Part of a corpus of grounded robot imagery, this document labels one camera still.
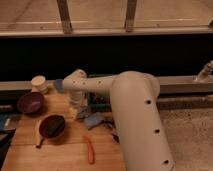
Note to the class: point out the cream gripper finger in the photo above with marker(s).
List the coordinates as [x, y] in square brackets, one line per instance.
[72, 113]

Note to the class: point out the green plastic tray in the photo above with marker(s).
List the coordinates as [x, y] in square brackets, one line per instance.
[99, 84]

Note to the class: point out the black handled brush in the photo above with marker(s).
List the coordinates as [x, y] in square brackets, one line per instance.
[110, 124]

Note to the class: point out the blue cup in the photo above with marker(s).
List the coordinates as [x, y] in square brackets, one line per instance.
[58, 84]

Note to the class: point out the blue cloth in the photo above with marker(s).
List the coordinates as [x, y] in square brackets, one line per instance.
[93, 120]

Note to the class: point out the light grey towel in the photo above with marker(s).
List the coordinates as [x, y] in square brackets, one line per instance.
[83, 112]

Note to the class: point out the blue object at left edge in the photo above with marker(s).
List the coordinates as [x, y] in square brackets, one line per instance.
[5, 123]

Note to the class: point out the dark red grapes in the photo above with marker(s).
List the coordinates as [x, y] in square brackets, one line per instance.
[99, 98]

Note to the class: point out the cream stacked cups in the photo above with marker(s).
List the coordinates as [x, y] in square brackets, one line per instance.
[39, 84]

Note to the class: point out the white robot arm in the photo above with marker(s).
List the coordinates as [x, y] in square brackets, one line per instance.
[133, 98]

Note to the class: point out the orange carrot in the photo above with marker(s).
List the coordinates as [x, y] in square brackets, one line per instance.
[90, 150]

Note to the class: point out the dark red bowl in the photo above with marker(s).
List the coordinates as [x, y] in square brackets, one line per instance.
[52, 126]

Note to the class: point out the purple bowl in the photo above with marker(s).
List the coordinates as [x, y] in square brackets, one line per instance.
[30, 103]

